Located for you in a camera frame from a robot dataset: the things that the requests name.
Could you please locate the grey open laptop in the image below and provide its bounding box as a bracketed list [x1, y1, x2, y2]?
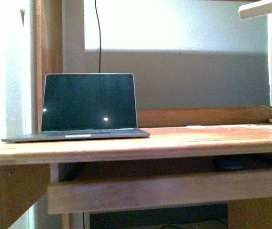
[2, 73, 150, 143]

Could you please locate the wooden pull-out keyboard tray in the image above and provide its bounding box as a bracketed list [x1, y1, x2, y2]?
[48, 163, 272, 214]

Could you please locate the white shelf board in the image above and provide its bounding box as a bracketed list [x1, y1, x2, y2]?
[238, 0, 272, 20]

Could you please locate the black hanging cable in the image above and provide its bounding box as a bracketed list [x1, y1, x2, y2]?
[94, 0, 102, 73]

